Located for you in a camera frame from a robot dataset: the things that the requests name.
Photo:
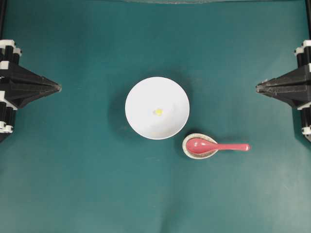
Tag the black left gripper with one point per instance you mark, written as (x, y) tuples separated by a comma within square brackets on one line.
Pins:
[(13, 97)]

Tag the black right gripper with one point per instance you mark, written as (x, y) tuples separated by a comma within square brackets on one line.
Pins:
[(297, 97)]

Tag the pink ceramic spoon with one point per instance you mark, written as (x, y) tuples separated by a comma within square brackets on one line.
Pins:
[(200, 146)]

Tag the speckled egg-shaped spoon rest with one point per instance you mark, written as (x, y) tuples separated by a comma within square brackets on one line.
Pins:
[(198, 156)]

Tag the white round bowl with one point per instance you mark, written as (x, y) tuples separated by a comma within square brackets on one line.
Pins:
[(153, 93)]

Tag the yellow hexagonal prism block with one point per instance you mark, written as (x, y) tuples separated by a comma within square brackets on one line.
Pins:
[(158, 112)]

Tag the black left frame post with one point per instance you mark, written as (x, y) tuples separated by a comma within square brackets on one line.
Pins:
[(2, 15)]

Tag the black frame post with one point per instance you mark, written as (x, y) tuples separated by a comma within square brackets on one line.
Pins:
[(308, 13), (2, 15)]

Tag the black right frame post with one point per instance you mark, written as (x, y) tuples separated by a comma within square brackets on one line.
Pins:
[(308, 13)]

